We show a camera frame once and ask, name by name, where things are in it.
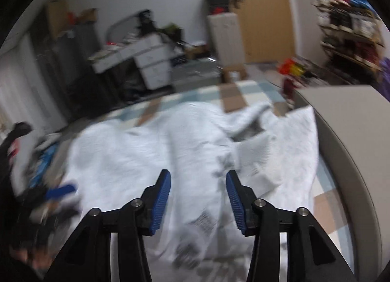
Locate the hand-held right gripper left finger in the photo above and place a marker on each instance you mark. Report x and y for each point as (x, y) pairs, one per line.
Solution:
(160, 203)

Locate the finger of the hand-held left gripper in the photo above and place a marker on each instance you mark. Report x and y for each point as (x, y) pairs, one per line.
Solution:
(61, 191)

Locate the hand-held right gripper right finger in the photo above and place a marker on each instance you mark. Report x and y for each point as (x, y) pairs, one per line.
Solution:
(236, 203)

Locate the light grey hoodie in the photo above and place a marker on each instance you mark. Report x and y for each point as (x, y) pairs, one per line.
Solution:
(122, 163)

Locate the blue plaid shirt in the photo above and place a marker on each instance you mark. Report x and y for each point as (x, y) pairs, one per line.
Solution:
(45, 160)

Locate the dark cloth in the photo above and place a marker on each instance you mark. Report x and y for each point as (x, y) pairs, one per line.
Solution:
(15, 136)

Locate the white curtain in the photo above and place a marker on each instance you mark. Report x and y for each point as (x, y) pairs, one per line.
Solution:
(24, 93)

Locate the black glass cabinet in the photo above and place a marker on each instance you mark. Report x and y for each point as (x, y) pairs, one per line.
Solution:
(42, 69)

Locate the red shoes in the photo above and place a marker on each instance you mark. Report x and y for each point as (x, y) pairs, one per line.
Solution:
(288, 87)

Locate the beige bench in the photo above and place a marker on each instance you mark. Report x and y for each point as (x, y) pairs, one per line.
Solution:
(344, 123)

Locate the grey refrigerator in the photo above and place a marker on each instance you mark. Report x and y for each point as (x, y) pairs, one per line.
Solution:
(79, 56)

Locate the white desk with drawers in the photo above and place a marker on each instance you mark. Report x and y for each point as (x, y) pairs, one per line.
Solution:
(152, 66)

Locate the orange plastic bag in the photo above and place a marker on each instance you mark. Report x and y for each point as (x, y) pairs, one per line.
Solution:
(291, 67)

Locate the white small cabinet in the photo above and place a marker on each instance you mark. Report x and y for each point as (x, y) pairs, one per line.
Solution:
(225, 38)

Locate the flat cardboard sheet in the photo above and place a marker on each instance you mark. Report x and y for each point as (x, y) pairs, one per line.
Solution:
(57, 18)

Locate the arched mirror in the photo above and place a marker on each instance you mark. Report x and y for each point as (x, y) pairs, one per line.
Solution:
(120, 27)

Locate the open cardboard box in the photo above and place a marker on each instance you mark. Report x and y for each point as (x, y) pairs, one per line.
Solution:
(86, 15)

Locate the black canister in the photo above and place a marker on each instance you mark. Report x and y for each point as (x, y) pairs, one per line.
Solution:
(144, 21)

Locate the wooden door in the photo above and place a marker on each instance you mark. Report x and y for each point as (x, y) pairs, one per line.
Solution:
(265, 20)

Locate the black shoe box red logo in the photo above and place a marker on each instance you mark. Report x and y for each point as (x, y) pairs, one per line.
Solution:
(218, 10)

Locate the purple plastic bag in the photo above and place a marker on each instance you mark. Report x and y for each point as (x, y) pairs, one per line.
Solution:
(384, 78)

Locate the bamboo shoe rack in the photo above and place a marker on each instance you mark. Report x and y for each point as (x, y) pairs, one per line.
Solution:
(350, 32)

